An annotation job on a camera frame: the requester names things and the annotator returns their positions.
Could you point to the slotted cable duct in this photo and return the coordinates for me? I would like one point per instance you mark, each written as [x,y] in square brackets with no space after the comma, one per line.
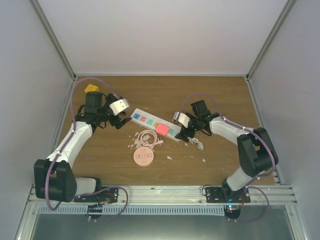
[197,210]

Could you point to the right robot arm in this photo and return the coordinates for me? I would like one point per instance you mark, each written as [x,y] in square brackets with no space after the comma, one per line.
[256,153]

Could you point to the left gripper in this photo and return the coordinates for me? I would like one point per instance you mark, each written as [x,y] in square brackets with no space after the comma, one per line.
[118,125]

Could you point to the pink square plug adapter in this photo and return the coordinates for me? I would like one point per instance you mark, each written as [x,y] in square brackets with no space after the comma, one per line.
[162,129]

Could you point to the pink round power socket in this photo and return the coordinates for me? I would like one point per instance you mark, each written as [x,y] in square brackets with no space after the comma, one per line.
[143,156]

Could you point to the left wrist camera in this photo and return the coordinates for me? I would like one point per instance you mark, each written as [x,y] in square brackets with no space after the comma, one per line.
[119,106]

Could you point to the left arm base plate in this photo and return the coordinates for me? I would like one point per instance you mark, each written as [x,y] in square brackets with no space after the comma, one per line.
[108,196]

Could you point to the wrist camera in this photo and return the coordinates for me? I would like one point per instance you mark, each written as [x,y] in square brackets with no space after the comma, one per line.
[181,118]
[119,106]

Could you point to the aluminium mounting rail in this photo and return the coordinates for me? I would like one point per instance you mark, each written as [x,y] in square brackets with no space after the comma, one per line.
[192,195]

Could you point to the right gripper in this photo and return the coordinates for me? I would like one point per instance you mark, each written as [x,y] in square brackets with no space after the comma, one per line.
[181,136]

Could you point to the white power strip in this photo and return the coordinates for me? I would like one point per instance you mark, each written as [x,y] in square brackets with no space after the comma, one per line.
[151,122]

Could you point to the yellow cube socket adapter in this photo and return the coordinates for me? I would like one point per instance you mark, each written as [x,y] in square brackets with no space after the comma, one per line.
[91,88]

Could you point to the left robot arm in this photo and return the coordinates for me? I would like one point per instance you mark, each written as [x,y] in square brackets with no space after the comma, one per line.
[53,177]

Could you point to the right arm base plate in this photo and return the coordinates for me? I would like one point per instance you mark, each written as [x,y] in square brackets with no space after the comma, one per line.
[218,194]

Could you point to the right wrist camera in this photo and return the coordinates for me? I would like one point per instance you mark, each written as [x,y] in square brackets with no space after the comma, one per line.
[181,118]

